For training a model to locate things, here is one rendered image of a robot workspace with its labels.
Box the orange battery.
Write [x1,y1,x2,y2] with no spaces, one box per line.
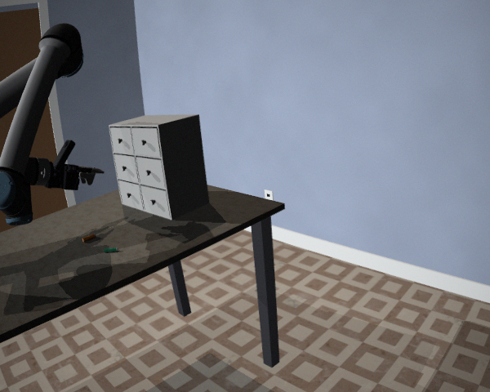
[82,234,96,242]

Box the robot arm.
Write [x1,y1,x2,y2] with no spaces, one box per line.
[0,24,83,225]

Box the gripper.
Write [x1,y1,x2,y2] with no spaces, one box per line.
[45,162,104,190]

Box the grey chest of drawers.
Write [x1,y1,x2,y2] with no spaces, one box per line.
[109,114,209,220]

